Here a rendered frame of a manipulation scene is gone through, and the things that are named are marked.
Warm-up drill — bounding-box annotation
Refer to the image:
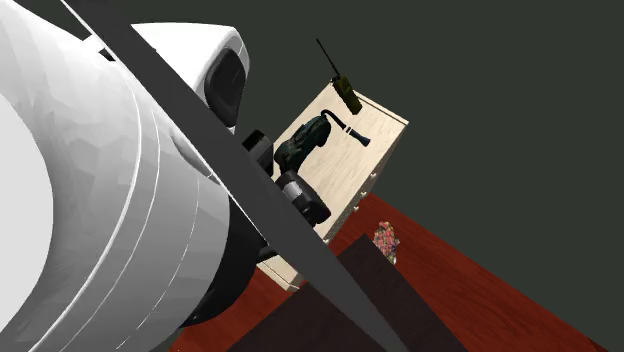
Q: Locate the black and grey cylindrical device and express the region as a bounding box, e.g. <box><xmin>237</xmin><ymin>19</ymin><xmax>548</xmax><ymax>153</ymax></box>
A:
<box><xmin>274</xmin><ymin>169</ymin><xmax>333</xmax><ymax>228</ymax></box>

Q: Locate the dark grey flat bar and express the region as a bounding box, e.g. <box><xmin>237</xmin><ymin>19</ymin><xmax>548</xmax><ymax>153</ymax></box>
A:
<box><xmin>62</xmin><ymin>0</ymin><xmax>410</xmax><ymax>352</ymax></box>

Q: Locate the light wooden chest of drawers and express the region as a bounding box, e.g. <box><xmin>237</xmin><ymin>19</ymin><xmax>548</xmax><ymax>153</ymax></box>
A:
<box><xmin>256</xmin><ymin>81</ymin><xmax>410</xmax><ymax>293</ymax></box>

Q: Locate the olive green walkie-talkie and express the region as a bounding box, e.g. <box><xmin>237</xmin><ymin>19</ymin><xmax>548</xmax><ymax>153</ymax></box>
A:
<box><xmin>315</xmin><ymin>37</ymin><xmax>364</xmax><ymax>116</ymax></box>

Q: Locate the dark brown table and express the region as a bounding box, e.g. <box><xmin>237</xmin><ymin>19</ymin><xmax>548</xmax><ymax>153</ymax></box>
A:
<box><xmin>227</xmin><ymin>233</ymin><xmax>470</xmax><ymax>352</ymax></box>

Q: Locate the pink flower bouquet in vase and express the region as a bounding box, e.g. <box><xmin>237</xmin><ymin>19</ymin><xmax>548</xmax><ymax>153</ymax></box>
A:
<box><xmin>372</xmin><ymin>221</ymin><xmax>401</xmax><ymax>266</ymax></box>

